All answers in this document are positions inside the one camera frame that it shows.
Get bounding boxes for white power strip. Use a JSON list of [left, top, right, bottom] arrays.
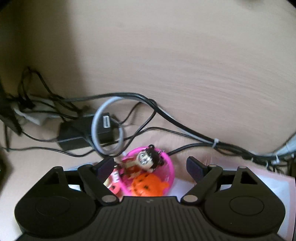
[[11, 99, 59, 126]]

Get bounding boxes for pink cardboard box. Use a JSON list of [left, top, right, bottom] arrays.
[[67, 159, 296, 241]]

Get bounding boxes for black cables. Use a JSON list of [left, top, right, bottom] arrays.
[[0, 66, 296, 163]]

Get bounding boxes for grey looped cable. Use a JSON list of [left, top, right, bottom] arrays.
[[91, 96, 218, 156]]

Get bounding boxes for red camera toy keychain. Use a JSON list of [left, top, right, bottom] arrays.
[[104, 166, 122, 200]]

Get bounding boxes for black-haired doll keychain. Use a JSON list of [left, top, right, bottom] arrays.
[[119, 145, 167, 181]]

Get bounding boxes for orange toy figure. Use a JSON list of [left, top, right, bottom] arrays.
[[131, 173, 170, 197]]

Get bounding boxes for pink toy net scoop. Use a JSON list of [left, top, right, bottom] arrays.
[[119, 145, 175, 197]]

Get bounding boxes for black power adapter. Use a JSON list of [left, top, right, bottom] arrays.
[[57, 113, 115, 151]]

